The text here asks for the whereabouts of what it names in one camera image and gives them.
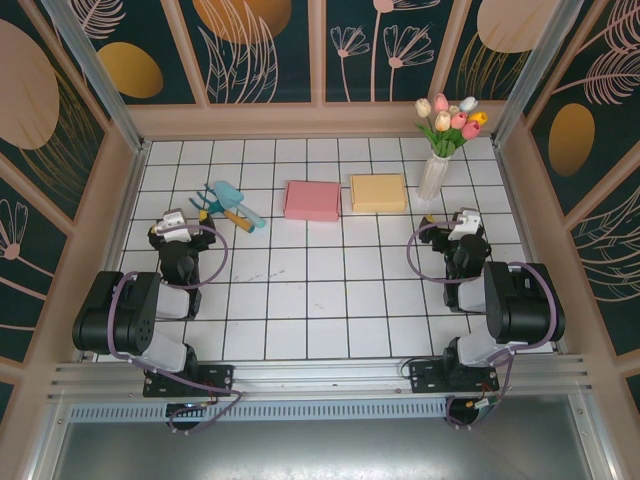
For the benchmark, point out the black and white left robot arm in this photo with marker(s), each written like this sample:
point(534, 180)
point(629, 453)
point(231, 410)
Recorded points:
point(125, 320)

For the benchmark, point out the pink paper box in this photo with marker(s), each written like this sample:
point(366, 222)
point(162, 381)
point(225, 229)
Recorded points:
point(312, 201)

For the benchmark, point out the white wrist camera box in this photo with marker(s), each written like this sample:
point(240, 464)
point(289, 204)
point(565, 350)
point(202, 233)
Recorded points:
point(172, 227)
point(466, 225)

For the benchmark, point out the pastel tulip bouquet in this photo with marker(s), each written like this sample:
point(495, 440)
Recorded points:
point(450, 125)

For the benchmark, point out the aluminium mounting rail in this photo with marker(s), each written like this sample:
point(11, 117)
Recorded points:
point(325, 375)

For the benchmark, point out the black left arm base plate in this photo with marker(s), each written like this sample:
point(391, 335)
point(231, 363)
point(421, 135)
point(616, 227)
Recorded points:
point(220, 377)

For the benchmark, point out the white ribbed vase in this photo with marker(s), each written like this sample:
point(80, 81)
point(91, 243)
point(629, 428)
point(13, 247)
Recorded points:
point(431, 177)

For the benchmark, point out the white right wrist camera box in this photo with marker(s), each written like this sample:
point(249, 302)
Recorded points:
point(466, 225)

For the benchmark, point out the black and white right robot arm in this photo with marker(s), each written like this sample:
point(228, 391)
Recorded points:
point(525, 310)

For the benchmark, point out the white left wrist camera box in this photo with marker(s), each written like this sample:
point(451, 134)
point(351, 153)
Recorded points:
point(172, 227)

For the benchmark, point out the aluminium frame post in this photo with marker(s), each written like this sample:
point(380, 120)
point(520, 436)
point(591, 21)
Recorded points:
point(535, 70)
point(100, 80)

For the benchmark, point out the light blue garden trowel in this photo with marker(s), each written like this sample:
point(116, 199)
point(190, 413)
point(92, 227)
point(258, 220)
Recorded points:
point(227, 192)

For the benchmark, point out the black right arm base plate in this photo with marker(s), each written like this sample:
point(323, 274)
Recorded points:
point(425, 377)

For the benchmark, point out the brushed metal panel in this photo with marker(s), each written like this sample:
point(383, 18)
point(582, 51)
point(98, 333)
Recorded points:
point(325, 450)

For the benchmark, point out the yellow paper box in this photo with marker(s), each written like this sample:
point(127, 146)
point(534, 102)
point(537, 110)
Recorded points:
point(377, 194)

